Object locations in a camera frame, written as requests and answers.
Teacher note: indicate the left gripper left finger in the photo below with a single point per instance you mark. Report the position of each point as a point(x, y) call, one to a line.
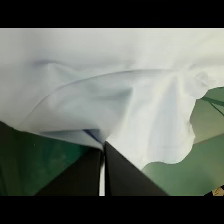
point(80, 178)

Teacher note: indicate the white shirt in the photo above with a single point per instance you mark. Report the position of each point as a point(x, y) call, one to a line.
point(110, 83)

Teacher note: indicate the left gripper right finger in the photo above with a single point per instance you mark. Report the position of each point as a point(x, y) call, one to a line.
point(128, 178)

